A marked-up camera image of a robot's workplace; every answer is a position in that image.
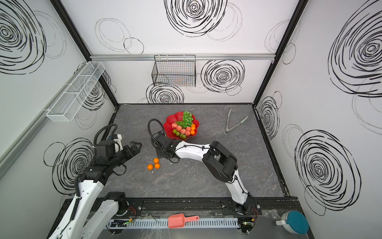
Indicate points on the black wire basket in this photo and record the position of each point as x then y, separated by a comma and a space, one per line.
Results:
175, 69

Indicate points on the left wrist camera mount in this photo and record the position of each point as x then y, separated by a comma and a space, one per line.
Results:
118, 139

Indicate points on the pink plastic scoop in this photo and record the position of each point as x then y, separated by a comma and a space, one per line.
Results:
179, 220

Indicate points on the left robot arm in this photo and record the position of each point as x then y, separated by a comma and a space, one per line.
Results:
75, 224

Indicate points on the teal and white container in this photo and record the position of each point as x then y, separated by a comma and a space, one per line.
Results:
294, 222

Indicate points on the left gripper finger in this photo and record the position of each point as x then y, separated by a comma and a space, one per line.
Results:
134, 150
134, 143

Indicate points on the red flower-shaped bowl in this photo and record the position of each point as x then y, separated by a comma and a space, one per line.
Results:
172, 119

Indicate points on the white mesh wall shelf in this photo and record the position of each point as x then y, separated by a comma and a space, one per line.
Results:
83, 91

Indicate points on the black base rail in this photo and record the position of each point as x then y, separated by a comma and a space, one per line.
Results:
222, 205

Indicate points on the green grape bunch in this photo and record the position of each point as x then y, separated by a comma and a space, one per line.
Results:
186, 119

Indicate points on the white slotted cable duct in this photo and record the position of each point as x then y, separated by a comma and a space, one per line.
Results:
203, 223

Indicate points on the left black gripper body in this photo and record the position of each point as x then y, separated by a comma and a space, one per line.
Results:
121, 156

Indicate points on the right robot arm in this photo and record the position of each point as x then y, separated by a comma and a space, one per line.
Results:
221, 163

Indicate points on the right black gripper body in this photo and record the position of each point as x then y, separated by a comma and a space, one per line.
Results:
164, 153

